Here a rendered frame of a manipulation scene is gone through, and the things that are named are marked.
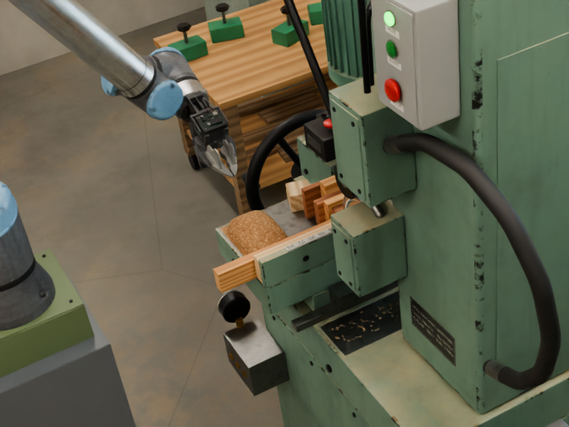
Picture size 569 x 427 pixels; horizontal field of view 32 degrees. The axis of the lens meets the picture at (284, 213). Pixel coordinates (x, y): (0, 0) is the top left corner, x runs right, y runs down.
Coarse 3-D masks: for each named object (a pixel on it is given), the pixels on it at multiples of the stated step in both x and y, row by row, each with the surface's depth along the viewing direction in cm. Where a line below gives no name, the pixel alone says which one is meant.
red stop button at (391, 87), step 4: (388, 80) 121; (392, 80) 120; (384, 84) 122; (388, 84) 121; (392, 84) 120; (396, 84) 120; (384, 88) 122; (388, 88) 121; (392, 88) 120; (396, 88) 120; (388, 92) 122; (392, 92) 121; (396, 92) 120; (400, 92) 120; (388, 96) 122; (392, 96) 121; (396, 96) 121; (400, 96) 121; (392, 100) 122; (396, 100) 121
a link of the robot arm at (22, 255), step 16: (0, 192) 198; (0, 208) 196; (16, 208) 200; (0, 224) 195; (16, 224) 199; (0, 240) 196; (16, 240) 199; (0, 256) 197; (16, 256) 200; (32, 256) 206; (0, 272) 199; (16, 272) 201
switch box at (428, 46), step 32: (384, 0) 116; (416, 0) 113; (448, 0) 113; (384, 32) 119; (416, 32) 113; (448, 32) 115; (384, 64) 122; (416, 64) 115; (448, 64) 117; (384, 96) 125; (416, 96) 118; (448, 96) 120
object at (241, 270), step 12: (312, 228) 171; (288, 240) 169; (252, 252) 168; (228, 264) 166; (240, 264) 165; (252, 264) 166; (216, 276) 165; (228, 276) 165; (240, 276) 166; (252, 276) 168; (228, 288) 166
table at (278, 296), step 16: (272, 208) 184; (288, 208) 183; (288, 224) 180; (304, 224) 179; (224, 240) 178; (224, 256) 182; (240, 256) 174; (304, 272) 168; (320, 272) 170; (336, 272) 172; (256, 288) 171; (272, 288) 166; (288, 288) 168; (304, 288) 170; (320, 288) 172; (272, 304) 168; (288, 304) 170
